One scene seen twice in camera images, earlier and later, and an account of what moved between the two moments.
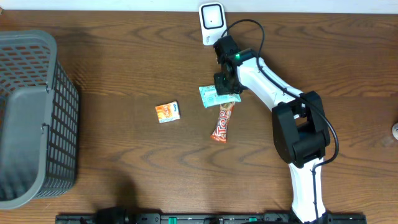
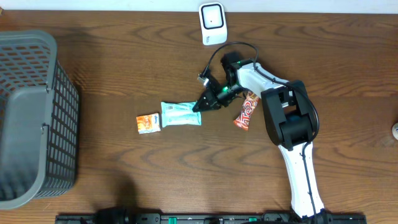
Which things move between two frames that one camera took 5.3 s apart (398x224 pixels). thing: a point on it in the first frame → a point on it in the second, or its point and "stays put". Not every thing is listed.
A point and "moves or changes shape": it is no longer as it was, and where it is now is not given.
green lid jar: [395, 130] stays put
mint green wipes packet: [210, 96] moves or changes shape
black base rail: [208, 218] stays put
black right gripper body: [223, 86] → [225, 93]
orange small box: [168, 112] → [148, 123]
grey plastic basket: [39, 119] stays put
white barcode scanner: [213, 21] stays put
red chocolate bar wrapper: [220, 133] → [250, 100]
